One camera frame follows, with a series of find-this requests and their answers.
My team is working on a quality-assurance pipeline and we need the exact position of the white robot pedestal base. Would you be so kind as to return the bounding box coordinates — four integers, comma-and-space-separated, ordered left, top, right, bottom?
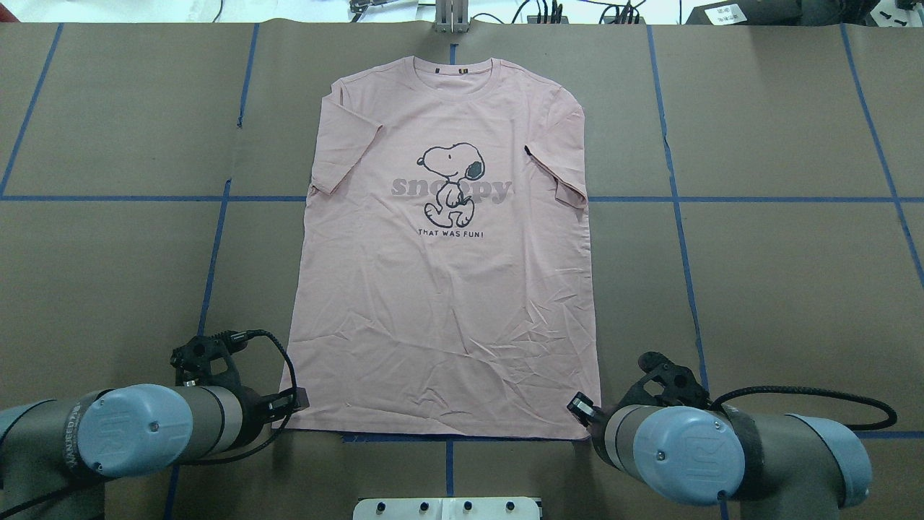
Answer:
352, 496, 544, 519

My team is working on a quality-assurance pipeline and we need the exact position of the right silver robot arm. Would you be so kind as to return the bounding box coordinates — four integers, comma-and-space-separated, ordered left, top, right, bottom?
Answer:
567, 393, 873, 519

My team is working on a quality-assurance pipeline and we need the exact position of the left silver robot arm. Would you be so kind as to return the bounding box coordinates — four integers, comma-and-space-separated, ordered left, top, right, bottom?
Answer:
2, 383, 309, 519

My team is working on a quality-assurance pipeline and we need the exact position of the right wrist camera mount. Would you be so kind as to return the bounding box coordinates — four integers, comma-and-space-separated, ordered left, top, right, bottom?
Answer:
616, 351, 712, 410

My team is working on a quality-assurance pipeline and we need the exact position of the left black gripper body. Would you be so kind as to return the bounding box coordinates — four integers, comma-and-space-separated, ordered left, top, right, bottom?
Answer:
235, 387, 279, 448

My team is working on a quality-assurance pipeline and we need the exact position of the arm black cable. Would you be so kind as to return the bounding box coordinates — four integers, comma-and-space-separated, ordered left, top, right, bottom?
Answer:
0, 329, 298, 520
707, 385, 898, 432

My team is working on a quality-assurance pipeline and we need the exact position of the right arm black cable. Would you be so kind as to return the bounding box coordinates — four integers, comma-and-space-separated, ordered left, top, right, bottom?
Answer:
707, 385, 898, 432

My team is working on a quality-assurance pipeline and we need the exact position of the pink Snoopy t-shirt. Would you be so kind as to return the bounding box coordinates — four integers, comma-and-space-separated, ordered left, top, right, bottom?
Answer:
288, 56, 601, 441

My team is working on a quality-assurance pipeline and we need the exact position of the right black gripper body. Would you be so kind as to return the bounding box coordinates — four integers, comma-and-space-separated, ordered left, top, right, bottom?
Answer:
588, 405, 628, 452

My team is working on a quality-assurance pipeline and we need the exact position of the black box with label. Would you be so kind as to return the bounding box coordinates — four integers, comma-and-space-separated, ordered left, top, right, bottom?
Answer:
683, 1, 804, 26

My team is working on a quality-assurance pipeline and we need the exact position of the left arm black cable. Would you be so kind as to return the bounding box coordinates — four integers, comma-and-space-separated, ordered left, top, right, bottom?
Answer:
0, 329, 298, 520

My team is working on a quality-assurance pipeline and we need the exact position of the aluminium frame post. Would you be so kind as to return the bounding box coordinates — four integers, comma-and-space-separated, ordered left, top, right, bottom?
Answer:
435, 0, 471, 33

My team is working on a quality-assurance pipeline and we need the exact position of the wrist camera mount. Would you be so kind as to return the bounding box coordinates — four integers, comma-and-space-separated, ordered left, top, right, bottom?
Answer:
170, 330, 250, 391
616, 351, 712, 410

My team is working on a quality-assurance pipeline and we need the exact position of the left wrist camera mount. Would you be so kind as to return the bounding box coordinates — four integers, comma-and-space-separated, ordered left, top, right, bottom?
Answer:
170, 330, 250, 391

